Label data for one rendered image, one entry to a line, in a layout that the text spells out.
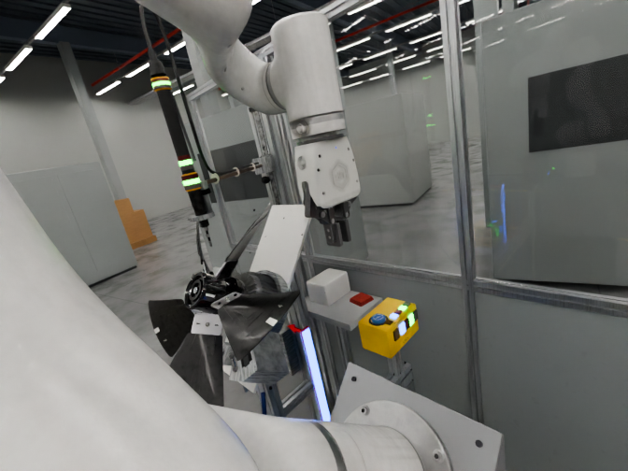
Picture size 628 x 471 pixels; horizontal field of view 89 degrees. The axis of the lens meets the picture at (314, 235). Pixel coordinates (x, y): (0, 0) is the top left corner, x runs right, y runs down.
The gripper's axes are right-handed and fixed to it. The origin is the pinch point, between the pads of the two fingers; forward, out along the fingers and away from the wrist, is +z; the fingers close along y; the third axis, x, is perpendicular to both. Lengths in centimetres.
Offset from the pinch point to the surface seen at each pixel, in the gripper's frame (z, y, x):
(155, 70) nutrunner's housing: -39, -1, 49
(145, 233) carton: 118, 190, 860
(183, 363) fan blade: 39, -16, 56
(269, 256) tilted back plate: 24, 29, 67
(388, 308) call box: 35.9, 31.3, 15.2
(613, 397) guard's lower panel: 75, 71, -33
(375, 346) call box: 42.2, 21.5, 14.3
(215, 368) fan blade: 42, -10, 49
